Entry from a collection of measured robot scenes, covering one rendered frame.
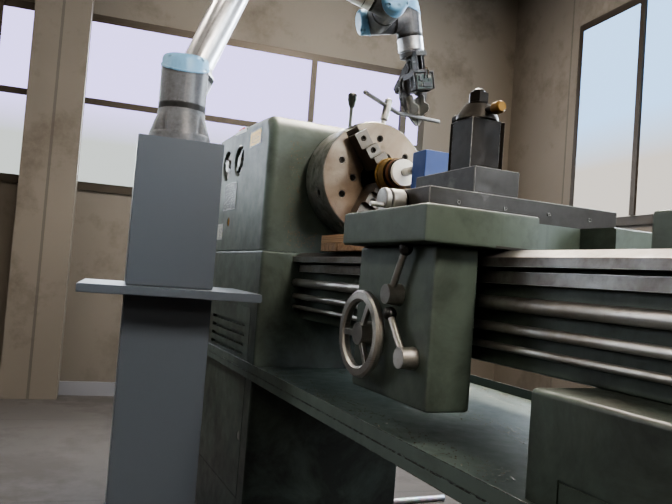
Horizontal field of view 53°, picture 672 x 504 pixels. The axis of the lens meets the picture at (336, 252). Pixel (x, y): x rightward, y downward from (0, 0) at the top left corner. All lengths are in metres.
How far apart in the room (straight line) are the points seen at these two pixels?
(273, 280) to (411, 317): 0.83
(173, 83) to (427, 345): 0.96
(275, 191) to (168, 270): 0.44
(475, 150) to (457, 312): 0.34
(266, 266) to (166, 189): 0.41
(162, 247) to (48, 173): 2.58
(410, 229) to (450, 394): 0.27
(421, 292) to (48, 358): 3.27
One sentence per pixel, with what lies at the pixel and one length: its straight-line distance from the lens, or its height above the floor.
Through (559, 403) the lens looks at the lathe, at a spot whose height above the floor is 0.67.
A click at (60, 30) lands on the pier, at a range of 4.33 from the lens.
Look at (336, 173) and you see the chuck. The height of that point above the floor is 1.08.
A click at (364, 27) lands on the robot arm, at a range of 2.02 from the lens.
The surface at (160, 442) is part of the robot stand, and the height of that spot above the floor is 0.39.
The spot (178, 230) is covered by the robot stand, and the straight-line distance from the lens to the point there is 1.62.
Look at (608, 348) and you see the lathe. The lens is 0.93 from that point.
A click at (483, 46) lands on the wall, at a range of 5.18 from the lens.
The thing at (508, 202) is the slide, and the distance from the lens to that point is 1.25.
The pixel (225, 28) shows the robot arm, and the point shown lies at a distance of 1.94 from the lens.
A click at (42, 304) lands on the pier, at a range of 4.14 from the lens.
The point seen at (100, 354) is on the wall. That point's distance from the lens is 4.29.
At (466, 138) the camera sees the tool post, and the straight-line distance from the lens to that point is 1.30.
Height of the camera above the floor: 0.80
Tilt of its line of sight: 2 degrees up
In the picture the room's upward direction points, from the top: 4 degrees clockwise
